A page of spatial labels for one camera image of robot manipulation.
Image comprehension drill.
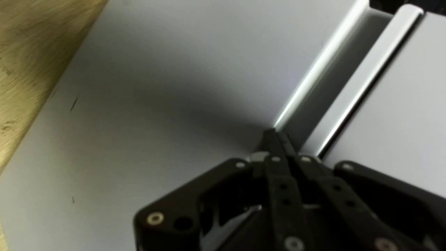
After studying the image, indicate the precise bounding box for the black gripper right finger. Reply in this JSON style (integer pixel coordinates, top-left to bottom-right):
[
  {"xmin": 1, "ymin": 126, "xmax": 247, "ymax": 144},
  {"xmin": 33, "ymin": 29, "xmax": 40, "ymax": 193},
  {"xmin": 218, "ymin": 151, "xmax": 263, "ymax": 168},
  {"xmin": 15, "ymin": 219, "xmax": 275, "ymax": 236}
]
[{"xmin": 274, "ymin": 131, "xmax": 446, "ymax": 251}]

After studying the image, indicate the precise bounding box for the white file cabinet shallow drawer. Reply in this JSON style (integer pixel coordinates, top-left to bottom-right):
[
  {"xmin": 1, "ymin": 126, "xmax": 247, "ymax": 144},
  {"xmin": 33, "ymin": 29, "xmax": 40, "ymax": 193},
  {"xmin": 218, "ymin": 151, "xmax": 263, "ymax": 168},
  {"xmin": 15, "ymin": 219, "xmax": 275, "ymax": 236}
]
[{"xmin": 298, "ymin": 4, "xmax": 446, "ymax": 200}]

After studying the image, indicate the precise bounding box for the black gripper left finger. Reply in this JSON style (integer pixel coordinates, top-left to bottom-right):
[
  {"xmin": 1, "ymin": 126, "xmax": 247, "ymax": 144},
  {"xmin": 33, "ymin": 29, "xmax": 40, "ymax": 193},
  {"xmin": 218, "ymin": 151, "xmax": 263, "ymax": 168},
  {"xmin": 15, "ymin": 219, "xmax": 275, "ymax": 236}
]
[{"xmin": 132, "ymin": 130, "xmax": 303, "ymax": 251}]

